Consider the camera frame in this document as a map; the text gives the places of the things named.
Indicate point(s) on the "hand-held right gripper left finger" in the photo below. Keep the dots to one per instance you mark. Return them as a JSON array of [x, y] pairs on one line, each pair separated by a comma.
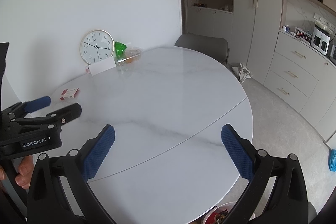
[[99, 153]]

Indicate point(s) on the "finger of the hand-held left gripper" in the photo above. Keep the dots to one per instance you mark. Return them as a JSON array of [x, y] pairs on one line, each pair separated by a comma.
[[65, 112], [38, 104]]

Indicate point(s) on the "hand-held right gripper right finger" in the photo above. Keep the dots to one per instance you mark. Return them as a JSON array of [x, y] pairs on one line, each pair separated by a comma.
[[236, 151]]

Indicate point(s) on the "pink plastic basin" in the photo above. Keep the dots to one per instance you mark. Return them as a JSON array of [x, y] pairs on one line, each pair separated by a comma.
[[207, 217]]

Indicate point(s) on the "person's left hand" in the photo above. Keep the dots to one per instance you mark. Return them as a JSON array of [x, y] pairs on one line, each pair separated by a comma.
[[25, 171]]

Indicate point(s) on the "red and white box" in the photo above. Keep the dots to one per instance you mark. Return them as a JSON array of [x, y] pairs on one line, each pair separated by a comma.
[[69, 94]]

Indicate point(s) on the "small pink packet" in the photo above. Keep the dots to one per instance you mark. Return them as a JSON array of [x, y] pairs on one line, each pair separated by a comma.
[[87, 69]]

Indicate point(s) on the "white card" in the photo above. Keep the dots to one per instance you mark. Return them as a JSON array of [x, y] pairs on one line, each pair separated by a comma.
[[102, 67]]

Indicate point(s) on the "white tote bag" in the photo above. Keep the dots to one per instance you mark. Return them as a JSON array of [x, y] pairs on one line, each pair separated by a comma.
[[242, 73]]

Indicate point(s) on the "green plastic bag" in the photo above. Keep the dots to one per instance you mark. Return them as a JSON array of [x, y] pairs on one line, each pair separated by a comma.
[[120, 48]]

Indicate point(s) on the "clear plastic bag with fruit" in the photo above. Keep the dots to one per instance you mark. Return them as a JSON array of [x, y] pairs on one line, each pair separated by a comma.
[[132, 54]]

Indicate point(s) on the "beige drawer cabinet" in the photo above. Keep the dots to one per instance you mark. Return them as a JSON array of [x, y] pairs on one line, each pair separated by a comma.
[[296, 77]]

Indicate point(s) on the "grey upholstered chair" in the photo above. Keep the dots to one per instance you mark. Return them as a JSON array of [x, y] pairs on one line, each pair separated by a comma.
[[200, 44]]

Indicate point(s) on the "tall beige cabinet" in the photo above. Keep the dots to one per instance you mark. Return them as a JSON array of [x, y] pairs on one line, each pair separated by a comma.
[[258, 16]]

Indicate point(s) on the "white countertop appliance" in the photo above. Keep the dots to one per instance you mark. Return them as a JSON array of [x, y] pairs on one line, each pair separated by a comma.
[[320, 40]]

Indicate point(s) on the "round white wall clock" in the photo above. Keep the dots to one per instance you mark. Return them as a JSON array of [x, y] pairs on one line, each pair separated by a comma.
[[97, 47]]

